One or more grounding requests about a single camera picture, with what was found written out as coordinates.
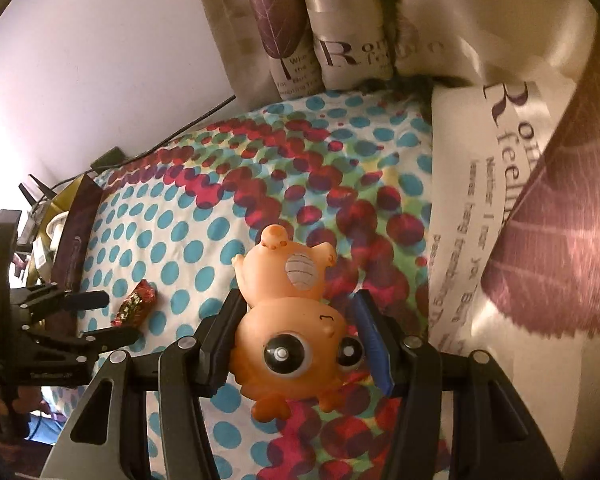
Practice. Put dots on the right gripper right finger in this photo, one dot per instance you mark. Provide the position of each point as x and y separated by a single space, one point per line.
494 436

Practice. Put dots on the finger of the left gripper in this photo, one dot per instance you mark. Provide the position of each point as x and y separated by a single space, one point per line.
44 300
40 347

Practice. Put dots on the red candy wrapper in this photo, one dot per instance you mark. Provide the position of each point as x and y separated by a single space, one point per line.
136 307

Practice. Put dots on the orange rubber animal toy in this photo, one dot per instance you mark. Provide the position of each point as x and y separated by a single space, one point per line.
290 345

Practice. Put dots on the white sock round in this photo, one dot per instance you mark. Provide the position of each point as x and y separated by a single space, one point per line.
56 225

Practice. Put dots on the person right hand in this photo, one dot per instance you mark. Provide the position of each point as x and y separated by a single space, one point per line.
28 399

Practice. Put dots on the gold metal tin tray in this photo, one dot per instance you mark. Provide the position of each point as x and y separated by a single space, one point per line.
61 260

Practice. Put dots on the black wifi router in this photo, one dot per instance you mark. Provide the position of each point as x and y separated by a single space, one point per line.
36 214

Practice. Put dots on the black power adapter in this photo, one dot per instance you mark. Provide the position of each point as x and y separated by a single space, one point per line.
112 158

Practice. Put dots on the beige printed curtain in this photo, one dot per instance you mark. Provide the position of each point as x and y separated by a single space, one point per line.
516 117

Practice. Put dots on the polka dot bed sheet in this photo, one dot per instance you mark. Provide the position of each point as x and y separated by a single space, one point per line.
352 169

